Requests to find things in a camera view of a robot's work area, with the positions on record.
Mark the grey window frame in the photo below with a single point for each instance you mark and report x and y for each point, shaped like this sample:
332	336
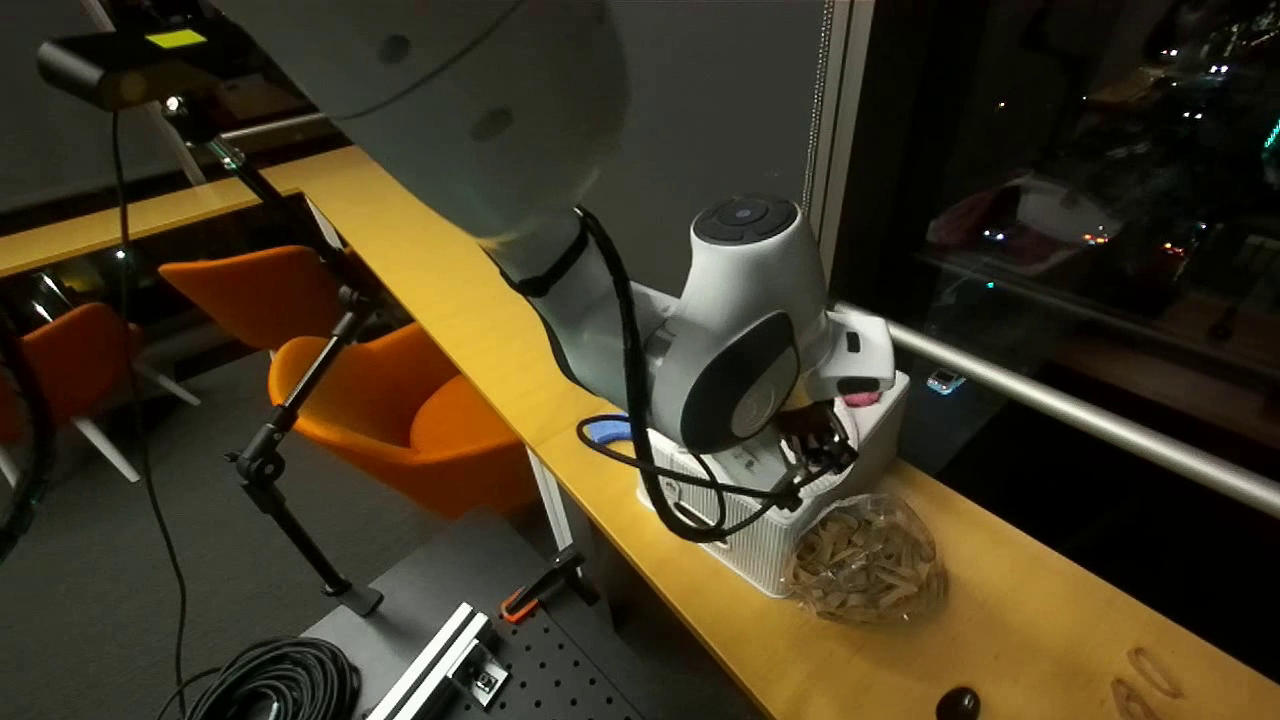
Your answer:
840	134

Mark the aluminium extrusion rail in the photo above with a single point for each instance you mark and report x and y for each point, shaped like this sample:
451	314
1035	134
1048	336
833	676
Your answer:
427	665

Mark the orange shell chair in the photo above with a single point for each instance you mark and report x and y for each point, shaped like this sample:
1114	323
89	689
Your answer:
74	363
253	292
440	440

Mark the grey metal bar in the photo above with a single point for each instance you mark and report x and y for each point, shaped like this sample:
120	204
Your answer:
549	502

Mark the small dark marker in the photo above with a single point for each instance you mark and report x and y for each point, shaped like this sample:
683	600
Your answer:
956	704

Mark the tan rubber band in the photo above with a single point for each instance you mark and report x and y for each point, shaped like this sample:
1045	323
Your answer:
1120	701
1137	665

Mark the small blue flat item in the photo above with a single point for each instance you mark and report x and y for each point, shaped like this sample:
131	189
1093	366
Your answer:
611	434

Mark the light grey wrist camera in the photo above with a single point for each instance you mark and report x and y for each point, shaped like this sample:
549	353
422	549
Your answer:
833	363

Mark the grey metal handrail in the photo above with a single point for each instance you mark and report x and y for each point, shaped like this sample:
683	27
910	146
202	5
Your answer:
1066	410

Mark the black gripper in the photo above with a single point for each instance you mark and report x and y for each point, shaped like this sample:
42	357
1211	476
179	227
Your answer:
817	444

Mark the brown crumpled object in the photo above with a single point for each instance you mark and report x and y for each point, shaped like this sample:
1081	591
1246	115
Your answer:
867	564

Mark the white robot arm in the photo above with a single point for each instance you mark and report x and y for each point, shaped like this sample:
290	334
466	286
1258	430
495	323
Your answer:
440	93

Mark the black camera stand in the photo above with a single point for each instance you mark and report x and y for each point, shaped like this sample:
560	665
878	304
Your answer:
274	460

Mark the black perforated breadboard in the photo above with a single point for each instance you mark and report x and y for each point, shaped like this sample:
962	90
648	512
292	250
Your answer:
560	681

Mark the pink cloth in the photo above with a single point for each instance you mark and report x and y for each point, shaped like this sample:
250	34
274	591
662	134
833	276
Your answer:
860	395

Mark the grey metal corner bracket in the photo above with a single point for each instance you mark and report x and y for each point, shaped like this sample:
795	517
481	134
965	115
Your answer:
484	681

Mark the orange black clamp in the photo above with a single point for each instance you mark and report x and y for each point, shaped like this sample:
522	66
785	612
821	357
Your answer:
522	606

